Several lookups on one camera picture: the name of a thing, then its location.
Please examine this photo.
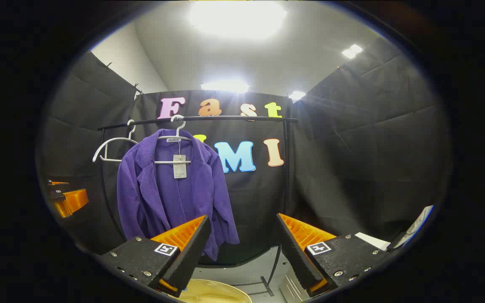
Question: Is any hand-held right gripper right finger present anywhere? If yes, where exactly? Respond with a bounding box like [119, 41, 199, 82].
[275, 213, 391, 298]

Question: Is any long ceiling light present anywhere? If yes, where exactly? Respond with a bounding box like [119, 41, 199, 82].
[200, 81, 250, 93]

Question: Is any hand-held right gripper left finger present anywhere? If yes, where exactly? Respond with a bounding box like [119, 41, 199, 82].
[99, 215, 212, 298]

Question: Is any black backdrop cloth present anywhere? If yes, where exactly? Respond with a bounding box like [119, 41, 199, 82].
[36, 50, 142, 253]
[99, 89, 294, 266]
[287, 36, 453, 249]

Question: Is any paper hang tag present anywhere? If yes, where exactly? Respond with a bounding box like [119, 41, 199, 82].
[173, 154, 187, 179]

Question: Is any white hanger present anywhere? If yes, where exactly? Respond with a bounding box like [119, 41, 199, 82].
[154, 114, 193, 165]
[92, 120, 139, 163]

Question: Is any white tilted panel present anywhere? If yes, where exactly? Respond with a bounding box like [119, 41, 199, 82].
[388, 205, 435, 251]

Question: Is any beige laundry hamper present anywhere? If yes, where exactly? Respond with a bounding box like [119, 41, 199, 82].
[178, 279, 253, 303]

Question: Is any small ceiling light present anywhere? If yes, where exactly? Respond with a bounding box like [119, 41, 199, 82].
[342, 44, 363, 59]

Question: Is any purple corduroy jacket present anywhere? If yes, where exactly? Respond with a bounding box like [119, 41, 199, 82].
[116, 129, 240, 262]

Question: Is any black metal clothes rack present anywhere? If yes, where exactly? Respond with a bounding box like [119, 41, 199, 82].
[98, 115, 299, 297]

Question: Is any large ceiling light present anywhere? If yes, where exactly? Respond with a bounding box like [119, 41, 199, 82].
[188, 0, 288, 40]

